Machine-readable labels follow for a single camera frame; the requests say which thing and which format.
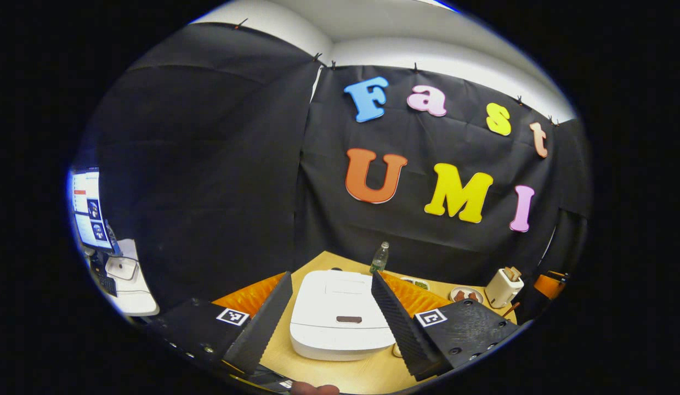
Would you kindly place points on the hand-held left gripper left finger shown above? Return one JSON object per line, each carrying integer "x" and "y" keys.
{"x": 258, "y": 332}

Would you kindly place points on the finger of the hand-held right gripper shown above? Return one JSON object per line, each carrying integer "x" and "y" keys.
{"x": 547, "y": 286}

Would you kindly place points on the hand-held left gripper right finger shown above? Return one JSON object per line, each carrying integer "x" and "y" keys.
{"x": 403, "y": 329}

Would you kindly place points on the brown wooden spoon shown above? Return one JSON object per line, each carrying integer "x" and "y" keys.
{"x": 511, "y": 310}

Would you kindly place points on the white rice cooker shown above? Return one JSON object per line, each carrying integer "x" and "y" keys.
{"x": 340, "y": 318}

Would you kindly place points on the white toaster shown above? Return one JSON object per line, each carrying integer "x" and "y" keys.
{"x": 502, "y": 291}

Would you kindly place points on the white divided sauce dish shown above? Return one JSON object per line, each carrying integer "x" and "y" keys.
{"x": 419, "y": 283}

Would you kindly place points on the round white plate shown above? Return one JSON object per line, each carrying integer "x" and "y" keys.
{"x": 452, "y": 296}

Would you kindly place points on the clear plastic water bottle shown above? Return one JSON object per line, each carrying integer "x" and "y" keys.
{"x": 379, "y": 260}

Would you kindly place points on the white side desk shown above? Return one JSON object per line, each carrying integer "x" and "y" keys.
{"x": 140, "y": 299}

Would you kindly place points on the black keyboard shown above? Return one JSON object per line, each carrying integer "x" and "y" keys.
{"x": 107, "y": 284}

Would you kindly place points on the black backdrop cloth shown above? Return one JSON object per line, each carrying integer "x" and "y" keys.
{"x": 208, "y": 164}

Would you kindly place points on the computer monitor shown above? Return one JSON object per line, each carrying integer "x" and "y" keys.
{"x": 88, "y": 208}

